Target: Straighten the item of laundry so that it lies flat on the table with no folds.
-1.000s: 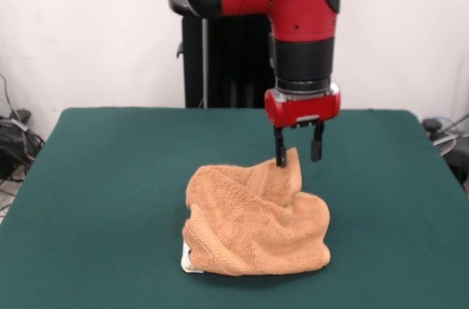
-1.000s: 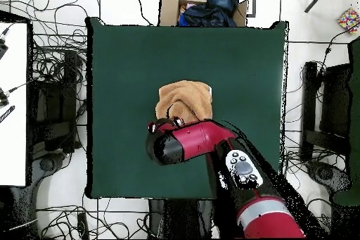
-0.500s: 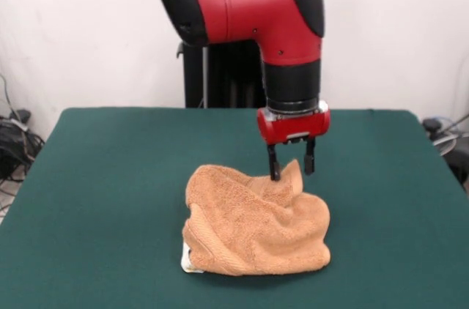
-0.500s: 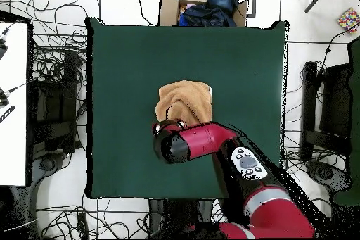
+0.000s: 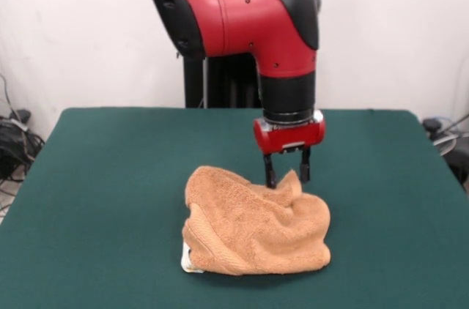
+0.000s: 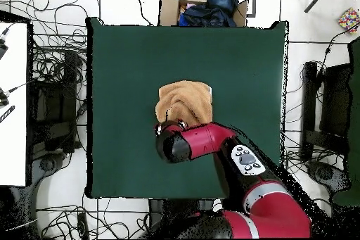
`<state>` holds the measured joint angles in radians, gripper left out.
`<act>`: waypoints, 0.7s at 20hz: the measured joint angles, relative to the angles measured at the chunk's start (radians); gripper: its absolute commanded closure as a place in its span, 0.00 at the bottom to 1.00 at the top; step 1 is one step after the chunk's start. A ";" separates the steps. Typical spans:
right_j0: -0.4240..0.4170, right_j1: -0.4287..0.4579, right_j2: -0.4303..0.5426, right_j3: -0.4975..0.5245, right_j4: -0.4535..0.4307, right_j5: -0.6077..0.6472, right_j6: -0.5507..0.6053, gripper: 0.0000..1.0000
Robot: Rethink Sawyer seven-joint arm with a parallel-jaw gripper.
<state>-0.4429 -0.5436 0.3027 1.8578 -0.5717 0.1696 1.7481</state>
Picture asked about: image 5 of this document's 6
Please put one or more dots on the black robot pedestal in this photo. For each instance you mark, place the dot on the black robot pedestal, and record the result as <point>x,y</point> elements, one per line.
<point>227,85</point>

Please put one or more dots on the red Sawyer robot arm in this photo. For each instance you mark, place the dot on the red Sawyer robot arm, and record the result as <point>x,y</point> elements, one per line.
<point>249,23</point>

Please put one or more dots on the orange terry towel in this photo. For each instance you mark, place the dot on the orange terry towel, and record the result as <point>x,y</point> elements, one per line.
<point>249,228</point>

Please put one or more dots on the dark green table cloth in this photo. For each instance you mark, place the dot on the dark green table cloth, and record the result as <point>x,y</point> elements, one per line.
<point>110,184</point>

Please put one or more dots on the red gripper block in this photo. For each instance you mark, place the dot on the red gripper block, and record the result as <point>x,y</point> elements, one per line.
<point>289,138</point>

